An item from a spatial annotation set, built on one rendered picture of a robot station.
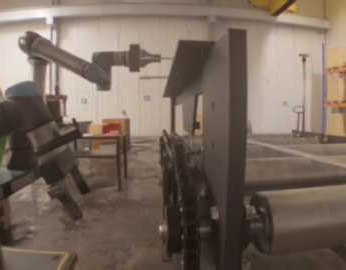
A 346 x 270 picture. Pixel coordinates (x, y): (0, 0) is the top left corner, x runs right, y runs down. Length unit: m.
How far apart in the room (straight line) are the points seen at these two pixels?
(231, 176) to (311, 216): 0.18
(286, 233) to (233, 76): 0.25
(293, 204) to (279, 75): 12.37
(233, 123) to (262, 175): 0.42
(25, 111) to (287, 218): 0.55
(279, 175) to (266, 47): 12.09
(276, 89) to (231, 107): 12.27
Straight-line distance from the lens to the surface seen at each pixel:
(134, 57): 1.14
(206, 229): 0.40
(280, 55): 12.97
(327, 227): 0.45
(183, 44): 0.38
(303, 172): 0.76
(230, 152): 0.29
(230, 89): 0.29
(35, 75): 1.28
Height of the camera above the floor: 1.05
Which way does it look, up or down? 5 degrees down
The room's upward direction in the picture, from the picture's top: straight up
